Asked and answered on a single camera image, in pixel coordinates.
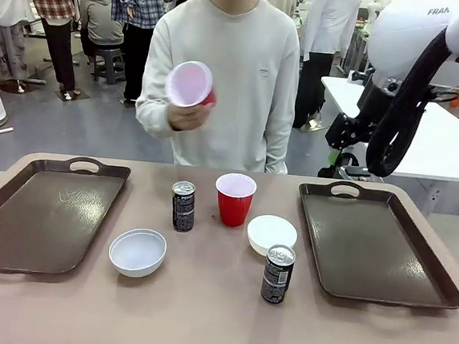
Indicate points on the person in white sweatshirt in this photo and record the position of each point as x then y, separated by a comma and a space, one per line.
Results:
229, 79

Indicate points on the white background table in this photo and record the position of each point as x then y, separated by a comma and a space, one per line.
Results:
448, 151

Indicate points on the black drink can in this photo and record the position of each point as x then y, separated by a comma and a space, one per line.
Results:
182, 212
276, 278

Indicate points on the person's left forearm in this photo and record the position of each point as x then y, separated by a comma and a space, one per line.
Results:
279, 144

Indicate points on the bystander in white shirt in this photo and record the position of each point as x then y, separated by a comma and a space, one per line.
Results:
326, 27

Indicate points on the red plastic cup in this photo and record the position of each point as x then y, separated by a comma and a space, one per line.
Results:
232, 208
189, 82

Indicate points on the person's right hand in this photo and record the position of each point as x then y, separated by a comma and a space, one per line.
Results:
188, 116

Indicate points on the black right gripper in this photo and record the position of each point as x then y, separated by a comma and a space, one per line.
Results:
376, 104

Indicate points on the white bowl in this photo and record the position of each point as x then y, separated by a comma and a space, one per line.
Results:
268, 232
138, 252

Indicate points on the grey plastic stool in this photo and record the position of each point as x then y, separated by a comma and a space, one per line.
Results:
109, 65

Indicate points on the black grey machine base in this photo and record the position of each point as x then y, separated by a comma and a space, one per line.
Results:
354, 171

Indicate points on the person's right forearm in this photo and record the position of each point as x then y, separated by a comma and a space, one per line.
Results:
152, 113

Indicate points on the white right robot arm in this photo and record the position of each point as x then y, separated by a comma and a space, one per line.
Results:
406, 34

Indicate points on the brown plastic tray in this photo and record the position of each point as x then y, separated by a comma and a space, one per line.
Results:
40, 220
367, 248

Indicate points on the seated bystander in grey hoodie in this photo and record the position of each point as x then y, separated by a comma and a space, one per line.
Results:
100, 16

